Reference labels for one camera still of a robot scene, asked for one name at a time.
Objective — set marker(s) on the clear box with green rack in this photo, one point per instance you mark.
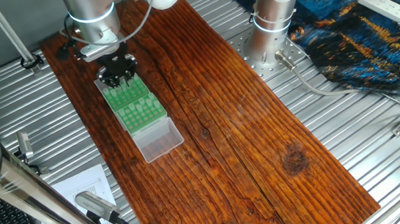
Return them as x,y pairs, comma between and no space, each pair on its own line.
158,141
125,97

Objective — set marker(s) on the white power strip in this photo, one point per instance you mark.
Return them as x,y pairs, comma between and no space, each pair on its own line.
383,5

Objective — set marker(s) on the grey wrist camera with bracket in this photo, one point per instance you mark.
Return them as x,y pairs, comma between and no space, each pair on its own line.
96,52

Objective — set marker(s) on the steel frame bar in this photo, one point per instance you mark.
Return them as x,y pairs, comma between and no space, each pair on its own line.
28,202

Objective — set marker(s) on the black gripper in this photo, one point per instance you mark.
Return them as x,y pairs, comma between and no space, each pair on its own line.
116,63

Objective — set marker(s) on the small grey camera on clamp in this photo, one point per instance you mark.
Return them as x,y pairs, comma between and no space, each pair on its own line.
24,143

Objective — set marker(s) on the printed white paper sheet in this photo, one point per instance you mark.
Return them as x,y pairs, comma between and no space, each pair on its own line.
81,178

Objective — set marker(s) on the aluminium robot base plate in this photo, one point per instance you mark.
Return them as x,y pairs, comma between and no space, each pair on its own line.
301,51

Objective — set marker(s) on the brown wooden board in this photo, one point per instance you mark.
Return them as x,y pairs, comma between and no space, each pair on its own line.
225,142

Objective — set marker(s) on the blue painted cloth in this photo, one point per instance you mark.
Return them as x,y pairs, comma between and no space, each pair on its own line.
364,55

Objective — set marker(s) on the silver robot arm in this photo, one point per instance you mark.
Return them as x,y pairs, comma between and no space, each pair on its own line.
91,12

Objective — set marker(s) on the aluminium post with foot bracket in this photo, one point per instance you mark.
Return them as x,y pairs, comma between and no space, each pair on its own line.
8,31

